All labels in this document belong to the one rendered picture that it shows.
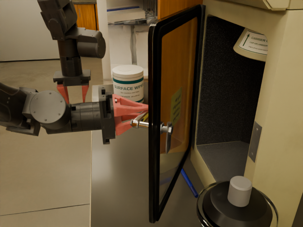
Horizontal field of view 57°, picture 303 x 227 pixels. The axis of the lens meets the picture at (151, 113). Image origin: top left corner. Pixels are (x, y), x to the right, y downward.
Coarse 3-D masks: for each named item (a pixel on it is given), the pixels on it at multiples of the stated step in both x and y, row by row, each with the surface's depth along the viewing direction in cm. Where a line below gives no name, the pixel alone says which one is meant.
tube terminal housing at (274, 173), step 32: (224, 0) 53; (288, 32) 37; (288, 64) 39; (288, 96) 42; (288, 128) 45; (192, 160) 83; (256, 160) 47; (288, 160) 48; (288, 192) 52; (288, 224) 56
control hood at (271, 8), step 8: (232, 0) 45; (240, 0) 41; (248, 0) 39; (256, 0) 36; (264, 0) 35; (272, 0) 35; (280, 0) 35; (288, 0) 35; (264, 8) 37; (272, 8) 35; (280, 8) 36
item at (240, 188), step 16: (240, 176) 37; (208, 192) 40; (224, 192) 39; (240, 192) 35; (256, 192) 39; (208, 208) 37; (224, 208) 36; (240, 208) 36; (256, 208) 36; (224, 224) 35; (240, 224) 34; (256, 224) 34
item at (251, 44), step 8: (248, 32) 51; (256, 32) 49; (240, 40) 53; (248, 40) 50; (256, 40) 49; (264, 40) 48; (240, 48) 52; (248, 48) 50; (256, 48) 49; (264, 48) 48; (248, 56) 50; (256, 56) 49; (264, 56) 48
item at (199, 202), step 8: (216, 184) 42; (200, 192) 41; (200, 200) 39; (200, 208) 38; (272, 208) 38; (200, 216) 37; (200, 224) 41; (208, 224) 36; (216, 224) 36; (272, 224) 36
